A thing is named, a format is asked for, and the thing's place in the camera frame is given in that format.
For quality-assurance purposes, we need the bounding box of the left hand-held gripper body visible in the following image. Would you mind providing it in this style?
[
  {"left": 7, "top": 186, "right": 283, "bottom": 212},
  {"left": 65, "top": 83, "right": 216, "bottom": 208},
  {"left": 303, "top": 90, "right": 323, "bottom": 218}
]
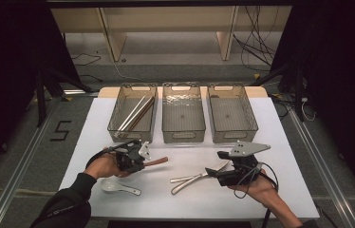
[{"left": 108, "top": 139, "right": 152, "bottom": 175}]

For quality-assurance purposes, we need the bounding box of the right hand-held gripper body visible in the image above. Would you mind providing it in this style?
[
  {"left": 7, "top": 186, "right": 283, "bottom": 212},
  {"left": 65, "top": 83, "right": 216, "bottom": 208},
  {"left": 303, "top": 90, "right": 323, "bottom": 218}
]
[{"left": 216, "top": 141, "right": 271, "bottom": 188}]

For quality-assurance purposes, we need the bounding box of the silver metal knife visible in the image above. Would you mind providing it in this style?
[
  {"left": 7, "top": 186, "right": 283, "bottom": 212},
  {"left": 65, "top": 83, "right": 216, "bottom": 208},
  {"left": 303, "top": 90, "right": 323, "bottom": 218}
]
[{"left": 170, "top": 160, "right": 231, "bottom": 196}]

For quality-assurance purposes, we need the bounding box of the white ceramic spoon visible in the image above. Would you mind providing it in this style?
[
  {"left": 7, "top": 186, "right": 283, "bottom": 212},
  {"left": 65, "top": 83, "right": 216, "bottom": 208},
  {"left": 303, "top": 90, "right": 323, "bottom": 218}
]
[{"left": 100, "top": 178, "right": 142, "bottom": 197}]

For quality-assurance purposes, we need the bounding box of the metal utensil handle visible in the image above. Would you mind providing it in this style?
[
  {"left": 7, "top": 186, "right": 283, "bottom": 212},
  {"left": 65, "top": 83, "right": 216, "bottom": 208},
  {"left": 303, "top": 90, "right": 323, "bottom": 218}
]
[{"left": 169, "top": 172, "right": 212, "bottom": 184}]

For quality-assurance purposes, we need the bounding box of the transparent grey plastic bin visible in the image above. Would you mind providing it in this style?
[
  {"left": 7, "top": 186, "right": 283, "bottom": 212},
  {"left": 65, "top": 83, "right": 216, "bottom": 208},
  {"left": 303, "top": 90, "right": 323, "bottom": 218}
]
[
  {"left": 206, "top": 83, "right": 259, "bottom": 144},
  {"left": 161, "top": 81, "right": 207, "bottom": 144},
  {"left": 106, "top": 83, "right": 159, "bottom": 144}
]

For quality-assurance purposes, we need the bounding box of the silver metal chopstick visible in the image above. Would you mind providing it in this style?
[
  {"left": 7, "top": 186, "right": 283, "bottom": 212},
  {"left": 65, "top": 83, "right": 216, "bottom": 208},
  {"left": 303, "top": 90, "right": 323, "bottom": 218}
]
[
  {"left": 117, "top": 95, "right": 146, "bottom": 132},
  {"left": 122, "top": 97, "right": 154, "bottom": 132}
]

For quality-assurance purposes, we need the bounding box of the person's right hand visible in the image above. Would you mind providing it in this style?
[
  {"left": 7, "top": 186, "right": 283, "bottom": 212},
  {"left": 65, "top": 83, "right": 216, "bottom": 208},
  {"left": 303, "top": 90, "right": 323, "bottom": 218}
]
[{"left": 227, "top": 169, "right": 278, "bottom": 208}]

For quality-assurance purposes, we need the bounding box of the person's left hand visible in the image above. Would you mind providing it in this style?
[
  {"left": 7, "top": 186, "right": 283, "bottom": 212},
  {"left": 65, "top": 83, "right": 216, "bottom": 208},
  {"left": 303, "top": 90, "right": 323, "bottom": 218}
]
[{"left": 84, "top": 146, "right": 132, "bottom": 180}]

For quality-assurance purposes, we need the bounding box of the black tripod stand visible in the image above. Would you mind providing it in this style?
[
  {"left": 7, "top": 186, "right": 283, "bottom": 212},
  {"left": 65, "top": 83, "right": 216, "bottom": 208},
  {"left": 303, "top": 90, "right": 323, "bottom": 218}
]
[
  {"left": 34, "top": 66, "right": 94, "bottom": 127},
  {"left": 250, "top": 60, "right": 307, "bottom": 123}
]

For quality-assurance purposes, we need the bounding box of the black curtain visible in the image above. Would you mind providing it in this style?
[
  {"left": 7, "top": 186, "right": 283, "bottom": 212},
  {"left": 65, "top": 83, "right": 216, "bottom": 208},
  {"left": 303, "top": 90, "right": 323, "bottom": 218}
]
[
  {"left": 0, "top": 0, "right": 82, "bottom": 184},
  {"left": 270, "top": 0, "right": 355, "bottom": 210}
]

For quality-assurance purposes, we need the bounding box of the black overhead beam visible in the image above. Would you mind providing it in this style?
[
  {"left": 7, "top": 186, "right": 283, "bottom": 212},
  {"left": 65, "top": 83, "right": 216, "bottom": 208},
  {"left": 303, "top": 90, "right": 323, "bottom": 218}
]
[{"left": 47, "top": 0, "right": 293, "bottom": 9}]

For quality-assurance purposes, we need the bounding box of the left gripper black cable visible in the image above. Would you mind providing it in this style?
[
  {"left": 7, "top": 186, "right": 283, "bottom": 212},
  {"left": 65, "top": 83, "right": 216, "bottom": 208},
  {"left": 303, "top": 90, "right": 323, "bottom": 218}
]
[{"left": 84, "top": 142, "right": 126, "bottom": 169}]

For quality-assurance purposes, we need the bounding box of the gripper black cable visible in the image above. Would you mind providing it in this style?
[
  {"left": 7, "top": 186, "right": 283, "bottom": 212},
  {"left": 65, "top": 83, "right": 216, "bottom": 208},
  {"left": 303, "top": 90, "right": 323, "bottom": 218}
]
[
  {"left": 233, "top": 161, "right": 280, "bottom": 228},
  {"left": 84, "top": 142, "right": 126, "bottom": 169}
]

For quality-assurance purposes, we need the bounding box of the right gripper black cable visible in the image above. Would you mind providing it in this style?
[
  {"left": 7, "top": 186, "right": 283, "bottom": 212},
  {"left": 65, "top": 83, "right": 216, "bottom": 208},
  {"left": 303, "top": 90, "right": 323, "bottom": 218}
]
[{"left": 233, "top": 161, "right": 280, "bottom": 228}]

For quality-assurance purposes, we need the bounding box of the aluminium floor rail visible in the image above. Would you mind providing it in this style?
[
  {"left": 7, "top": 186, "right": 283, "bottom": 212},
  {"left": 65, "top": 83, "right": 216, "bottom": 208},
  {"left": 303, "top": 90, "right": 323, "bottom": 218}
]
[
  {"left": 288, "top": 108, "right": 355, "bottom": 228},
  {"left": 0, "top": 98, "right": 60, "bottom": 228}
]

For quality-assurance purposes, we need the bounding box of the white floor cable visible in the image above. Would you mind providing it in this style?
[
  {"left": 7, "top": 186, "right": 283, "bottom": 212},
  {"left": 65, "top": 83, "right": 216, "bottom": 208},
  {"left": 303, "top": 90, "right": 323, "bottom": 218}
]
[{"left": 110, "top": 60, "right": 141, "bottom": 82}]

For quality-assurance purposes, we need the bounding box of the thin black floor cable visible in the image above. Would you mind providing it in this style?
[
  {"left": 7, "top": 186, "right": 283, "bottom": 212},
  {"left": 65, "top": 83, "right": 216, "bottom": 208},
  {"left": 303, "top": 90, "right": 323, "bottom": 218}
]
[{"left": 72, "top": 52, "right": 103, "bottom": 84}]

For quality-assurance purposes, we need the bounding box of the black cable bundle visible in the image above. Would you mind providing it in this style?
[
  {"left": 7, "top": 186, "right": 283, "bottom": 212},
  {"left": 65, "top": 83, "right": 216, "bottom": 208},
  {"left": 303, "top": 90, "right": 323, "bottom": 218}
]
[{"left": 232, "top": 6, "right": 281, "bottom": 72}]

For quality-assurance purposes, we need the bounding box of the light wooden desk frame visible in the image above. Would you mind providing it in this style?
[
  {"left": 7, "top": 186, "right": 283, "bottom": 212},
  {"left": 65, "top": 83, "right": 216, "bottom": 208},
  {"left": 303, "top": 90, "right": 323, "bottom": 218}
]
[{"left": 51, "top": 6, "right": 293, "bottom": 63}]

